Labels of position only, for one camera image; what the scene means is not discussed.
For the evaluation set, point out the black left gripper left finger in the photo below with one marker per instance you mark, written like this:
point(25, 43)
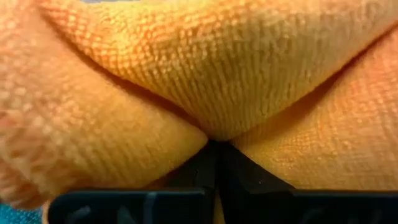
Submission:
point(140, 207)

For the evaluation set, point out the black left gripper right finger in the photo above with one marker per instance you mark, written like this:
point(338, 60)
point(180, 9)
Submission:
point(280, 207)

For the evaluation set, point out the teal microfiber towel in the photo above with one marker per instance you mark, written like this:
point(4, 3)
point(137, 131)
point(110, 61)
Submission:
point(18, 215)

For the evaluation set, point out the orange microfiber towel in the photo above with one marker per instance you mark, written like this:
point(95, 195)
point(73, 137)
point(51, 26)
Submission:
point(217, 77)

